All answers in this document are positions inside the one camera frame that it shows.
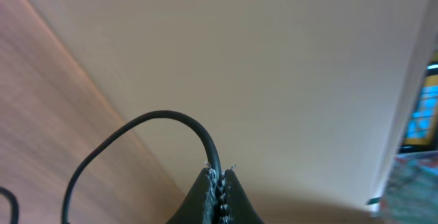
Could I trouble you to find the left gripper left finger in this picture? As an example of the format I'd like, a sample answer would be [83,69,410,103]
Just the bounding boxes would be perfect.
[166,168,218,224]

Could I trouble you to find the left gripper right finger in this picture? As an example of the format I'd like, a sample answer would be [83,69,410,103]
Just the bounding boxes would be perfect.
[218,169,264,224]

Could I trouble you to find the thin black USB cable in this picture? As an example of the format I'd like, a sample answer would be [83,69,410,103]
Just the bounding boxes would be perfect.
[0,186,20,224]

